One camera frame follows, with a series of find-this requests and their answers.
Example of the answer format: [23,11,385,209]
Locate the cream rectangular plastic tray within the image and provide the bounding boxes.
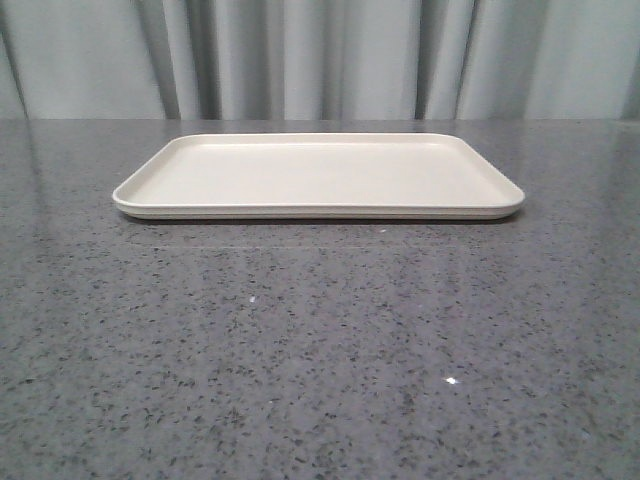
[112,133,525,220]

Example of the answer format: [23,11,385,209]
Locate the grey pleated curtain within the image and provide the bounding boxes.
[1,1,639,120]

